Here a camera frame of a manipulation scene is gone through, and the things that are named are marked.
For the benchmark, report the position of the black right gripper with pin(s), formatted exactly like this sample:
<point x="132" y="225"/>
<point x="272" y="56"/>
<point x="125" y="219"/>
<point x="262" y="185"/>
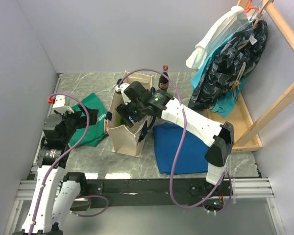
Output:
<point x="124" y="110"/>

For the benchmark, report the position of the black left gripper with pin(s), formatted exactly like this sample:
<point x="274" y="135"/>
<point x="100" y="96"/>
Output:
<point x="77" y="115"/>

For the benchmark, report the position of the dark cola glass bottle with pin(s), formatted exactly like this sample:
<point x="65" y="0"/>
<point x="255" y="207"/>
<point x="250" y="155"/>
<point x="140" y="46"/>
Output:
<point x="163" y="83"/>

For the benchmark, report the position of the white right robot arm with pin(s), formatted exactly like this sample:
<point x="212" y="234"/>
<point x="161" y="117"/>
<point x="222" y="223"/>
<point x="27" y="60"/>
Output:
<point x="219" y="137"/>

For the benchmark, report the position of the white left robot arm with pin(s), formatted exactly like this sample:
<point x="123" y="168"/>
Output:
<point x="56" y="191"/>

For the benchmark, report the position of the beige canvas tote bag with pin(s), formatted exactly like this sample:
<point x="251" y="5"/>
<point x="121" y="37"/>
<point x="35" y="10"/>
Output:
<point x="126" y="140"/>

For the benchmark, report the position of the blue folded t-shirt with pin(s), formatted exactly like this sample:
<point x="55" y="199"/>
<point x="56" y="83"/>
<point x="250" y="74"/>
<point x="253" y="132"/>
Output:
<point x="191" y="158"/>

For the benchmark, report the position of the turquoise hanging shirt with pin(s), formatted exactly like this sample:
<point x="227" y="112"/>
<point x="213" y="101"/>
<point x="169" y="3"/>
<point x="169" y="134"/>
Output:
<point x="222" y="78"/>

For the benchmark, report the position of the wooden clothes rack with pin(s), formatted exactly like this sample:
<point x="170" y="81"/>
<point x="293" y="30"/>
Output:
<point x="270" y="87"/>

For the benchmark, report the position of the dark patterned hanging shirt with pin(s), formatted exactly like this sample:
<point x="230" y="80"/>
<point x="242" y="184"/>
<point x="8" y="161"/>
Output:
<point x="258" y="35"/>

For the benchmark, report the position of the white hanging shirt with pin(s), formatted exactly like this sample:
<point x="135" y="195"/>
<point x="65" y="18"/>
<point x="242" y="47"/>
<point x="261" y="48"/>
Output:
<point x="219" y="32"/>

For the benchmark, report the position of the orange clothes hanger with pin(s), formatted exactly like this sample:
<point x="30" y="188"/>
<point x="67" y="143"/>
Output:
<point x="250" y="7"/>

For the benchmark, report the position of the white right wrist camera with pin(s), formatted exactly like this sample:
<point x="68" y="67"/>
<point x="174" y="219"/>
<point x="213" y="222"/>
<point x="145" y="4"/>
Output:
<point x="119" y="89"/>

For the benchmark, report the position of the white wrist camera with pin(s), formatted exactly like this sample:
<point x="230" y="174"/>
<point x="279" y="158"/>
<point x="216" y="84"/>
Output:
<point x="119" y="89"/>
<point x="60" y="104"/>

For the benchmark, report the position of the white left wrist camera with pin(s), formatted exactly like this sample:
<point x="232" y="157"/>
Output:
<point x="60" y="104"/>

